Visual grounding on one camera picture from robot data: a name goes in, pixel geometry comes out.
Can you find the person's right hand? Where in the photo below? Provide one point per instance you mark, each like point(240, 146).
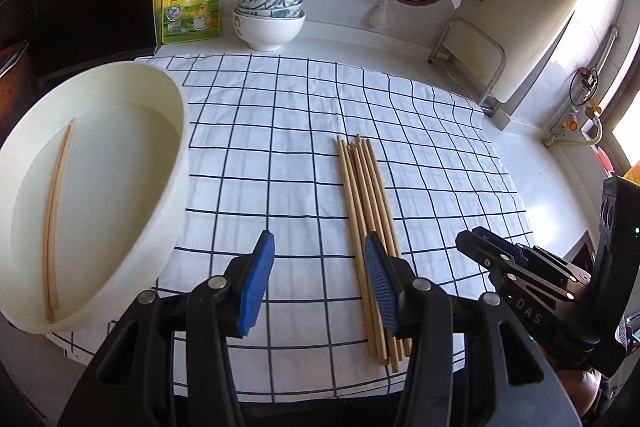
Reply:
point(577, 392)

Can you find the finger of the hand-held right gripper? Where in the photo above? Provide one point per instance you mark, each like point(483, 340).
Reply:
point(495, 241)
point(525, 302)

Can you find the metal board rack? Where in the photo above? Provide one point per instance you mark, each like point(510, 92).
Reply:
point(442, 39)

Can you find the bundle of wooden chopsticks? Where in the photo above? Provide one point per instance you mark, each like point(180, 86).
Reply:
point(367, 207)

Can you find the white round basin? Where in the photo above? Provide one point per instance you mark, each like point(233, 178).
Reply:
point(125, 147)

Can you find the plain white bowl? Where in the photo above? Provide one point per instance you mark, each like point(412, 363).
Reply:
point(267, 32)

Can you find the white cutting board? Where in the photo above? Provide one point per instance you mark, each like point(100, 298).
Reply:
point(540, 42)

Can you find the white black-checked cloth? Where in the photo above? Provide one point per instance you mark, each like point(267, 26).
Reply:
point(280, 117)

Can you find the yellow seasoning pouch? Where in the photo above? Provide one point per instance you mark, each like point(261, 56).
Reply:
point(190, 7)

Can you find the dark red cooking pot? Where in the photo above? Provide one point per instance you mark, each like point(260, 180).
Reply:
point(12, 87)

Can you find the wooden chopstick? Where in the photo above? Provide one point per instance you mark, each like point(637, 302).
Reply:
point(48, 257)

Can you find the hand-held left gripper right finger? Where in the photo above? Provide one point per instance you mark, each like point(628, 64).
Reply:
point(381, 287)

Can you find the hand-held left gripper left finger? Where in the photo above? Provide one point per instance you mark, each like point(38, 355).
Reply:
point(257, 287)

